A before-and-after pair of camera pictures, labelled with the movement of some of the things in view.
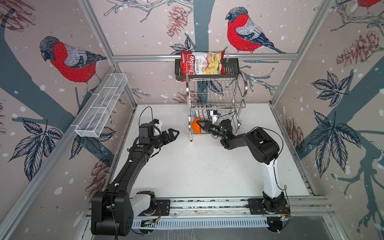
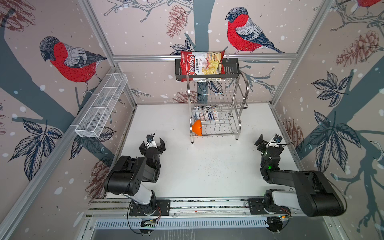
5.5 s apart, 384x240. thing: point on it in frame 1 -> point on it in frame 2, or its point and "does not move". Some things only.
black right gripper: x=208 y=127 -> x=259 y=140
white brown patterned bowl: x=205 y=114 does not move
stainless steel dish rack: x=210 y=100 does not move
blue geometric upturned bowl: x=208 y=113 does not move
